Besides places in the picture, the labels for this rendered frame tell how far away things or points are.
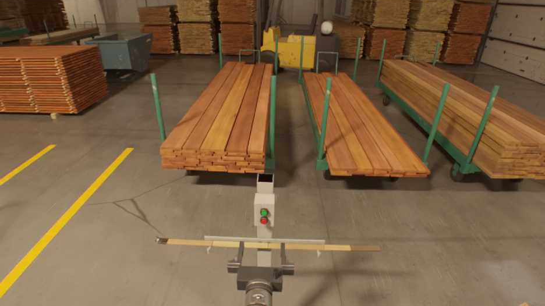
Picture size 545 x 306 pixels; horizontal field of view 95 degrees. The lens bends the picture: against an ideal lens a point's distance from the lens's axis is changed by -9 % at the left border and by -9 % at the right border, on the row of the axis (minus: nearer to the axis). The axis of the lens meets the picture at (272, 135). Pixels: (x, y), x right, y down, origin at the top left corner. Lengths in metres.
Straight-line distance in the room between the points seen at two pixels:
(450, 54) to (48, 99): 11.50
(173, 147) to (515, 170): 3.30
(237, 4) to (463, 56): 8.15
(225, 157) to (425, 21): 9.36
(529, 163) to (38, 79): 6.85
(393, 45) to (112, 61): 8.63
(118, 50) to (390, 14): 8.20
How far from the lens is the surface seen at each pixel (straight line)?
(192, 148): 2.59
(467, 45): 11.91
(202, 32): 10.15
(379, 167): 2.75
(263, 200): 1.00
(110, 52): 7.58
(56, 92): 5.82
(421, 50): 10.95
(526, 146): 3.38
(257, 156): 2.50
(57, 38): 13.59
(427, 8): 10.83
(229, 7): 9.86
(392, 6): 10.40
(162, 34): 10.58
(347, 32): 10.00
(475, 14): 11.79
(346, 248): 1.23
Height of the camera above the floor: 1.91
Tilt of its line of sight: 27 degrees down
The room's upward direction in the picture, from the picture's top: 1 degrees clockwise
